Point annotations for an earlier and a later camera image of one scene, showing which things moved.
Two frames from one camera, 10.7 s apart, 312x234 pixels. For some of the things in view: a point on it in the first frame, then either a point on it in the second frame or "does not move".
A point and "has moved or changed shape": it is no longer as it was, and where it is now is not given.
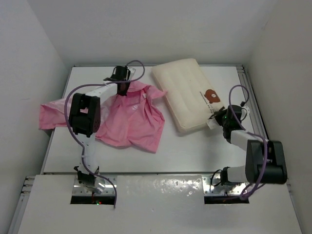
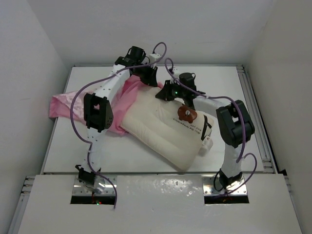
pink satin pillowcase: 134,119 has moved or changed shape
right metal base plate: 212,185 does not move
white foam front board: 163,204 does not move
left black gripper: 123,92 -> 151,80
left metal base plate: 79,189 does not move
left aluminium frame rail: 14,227 does not move
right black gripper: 218,115 -> 165,93
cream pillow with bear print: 189,99 has moved or changed shape
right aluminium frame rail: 254,107 does not move
